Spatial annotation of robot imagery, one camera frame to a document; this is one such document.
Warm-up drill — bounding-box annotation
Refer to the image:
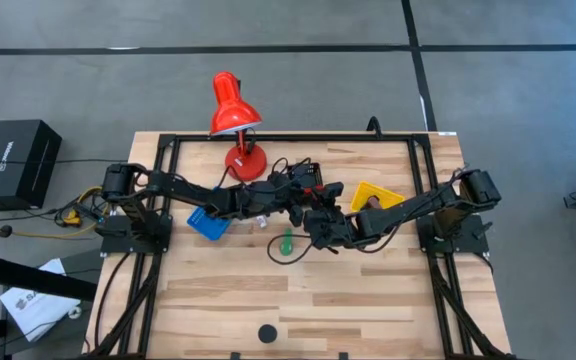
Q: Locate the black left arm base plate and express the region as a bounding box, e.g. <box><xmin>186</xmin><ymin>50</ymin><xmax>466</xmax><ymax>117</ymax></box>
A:
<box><xmin>100</xmin><ymin>209</ymin><xmax>173</xmax><ymax>255</ymax></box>

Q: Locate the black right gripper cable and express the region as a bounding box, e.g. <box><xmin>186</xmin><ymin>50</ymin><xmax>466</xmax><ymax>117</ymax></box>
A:
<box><xmin>266</xmin><ymin>232</ymin><xmax>319</xmax><ymax>266</ymax></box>

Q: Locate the yellow cable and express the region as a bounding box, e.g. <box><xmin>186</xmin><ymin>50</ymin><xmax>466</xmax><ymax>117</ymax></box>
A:
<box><xmin>11</xmin><ymin>185</ymin><xmax>112</xmax><ymax>240</ymax></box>

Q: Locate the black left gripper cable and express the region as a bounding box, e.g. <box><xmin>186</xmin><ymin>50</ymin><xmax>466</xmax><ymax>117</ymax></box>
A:
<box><xmin>212</xmin><ymin>157</ymin><xmax>314</xmax><ymax>194</ymax></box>

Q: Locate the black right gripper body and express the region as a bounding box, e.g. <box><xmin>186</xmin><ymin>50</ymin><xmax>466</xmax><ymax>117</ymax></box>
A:
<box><xmin>303</xmin><ymin>206</ymin><xmax>357</xmax><ymax>252</ymax></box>

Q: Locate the black plastic basket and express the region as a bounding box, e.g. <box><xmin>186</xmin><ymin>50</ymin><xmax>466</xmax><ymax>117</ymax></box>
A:
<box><xmin>286</xmin><ymin>162</ymin><xmax>327</xmax><ymax>201</ymax></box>

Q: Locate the blue plastic basket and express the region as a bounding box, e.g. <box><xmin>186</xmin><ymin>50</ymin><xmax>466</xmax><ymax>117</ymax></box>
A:
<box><xmin>186</xmin><ymin>205</ymin><xmax>233</xmax><ymax>242</ymax></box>

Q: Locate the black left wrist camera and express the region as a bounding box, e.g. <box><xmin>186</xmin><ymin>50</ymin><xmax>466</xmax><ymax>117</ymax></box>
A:
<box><xmin>267</xmin><ymin>172</ymin><xmax>290</xmax><ymax>192</ymax></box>

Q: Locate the red desk lamp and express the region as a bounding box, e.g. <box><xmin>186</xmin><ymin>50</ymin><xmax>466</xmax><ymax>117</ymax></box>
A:
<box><xmin>209</xmin><ymin>71</ymin><xmax>268</xmax><ymax>182</ymax></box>

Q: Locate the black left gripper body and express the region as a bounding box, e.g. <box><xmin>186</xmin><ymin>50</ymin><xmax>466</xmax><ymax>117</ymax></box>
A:
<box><xmin>245</xmin><ymin>174</ymin><xmax>302</xmax><ymax>219</ymax></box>

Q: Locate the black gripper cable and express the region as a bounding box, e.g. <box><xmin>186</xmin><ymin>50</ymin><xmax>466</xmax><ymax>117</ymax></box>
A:
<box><xmin>212</xmin><ymin>157</ymin><xmax>314</xmax><ymax>194</ymax></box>
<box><xmin>266</xmin><ymin>232</ymin><xmax>319</xmax><ymax>266</ymax></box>

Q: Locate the black workstation frame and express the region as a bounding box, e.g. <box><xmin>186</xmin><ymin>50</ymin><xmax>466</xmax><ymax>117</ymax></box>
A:
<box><xmin>0</xmin><ymin>144</ymin><xmax>98</xmax><ymax>360</ymax></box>

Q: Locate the black cardboard box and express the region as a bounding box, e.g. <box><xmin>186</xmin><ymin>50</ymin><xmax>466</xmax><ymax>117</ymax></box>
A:
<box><xmin>0</xmin><ymin>118</ymin><xmax>63</xmax><ymax>211</ymax></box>

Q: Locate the yellow plastic basket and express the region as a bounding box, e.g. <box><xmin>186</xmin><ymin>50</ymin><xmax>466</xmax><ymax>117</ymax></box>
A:
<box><xmin>350</xmin><ymin>180</ymin><xmax>405</xmax><ymax>214</ymax></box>

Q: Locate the black lamp power cable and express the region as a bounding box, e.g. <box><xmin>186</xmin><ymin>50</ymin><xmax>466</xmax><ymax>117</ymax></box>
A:
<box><xmin>366</xmin><ymin>115</ymin><xmax>384</xmax><ymax>139</ymax></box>

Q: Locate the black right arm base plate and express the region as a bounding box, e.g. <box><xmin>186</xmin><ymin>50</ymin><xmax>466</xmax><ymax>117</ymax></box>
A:
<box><xmin>416</xmin><ymin>213</ymin><xmax>490</xmax><ymax>255</ymax></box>

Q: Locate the black metal table frame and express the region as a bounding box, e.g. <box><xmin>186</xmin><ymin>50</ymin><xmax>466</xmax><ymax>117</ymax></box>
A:
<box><xmin>85</xmin><ymin>130</ymin><xmax>519</xmax><ymax>360</ymax></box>

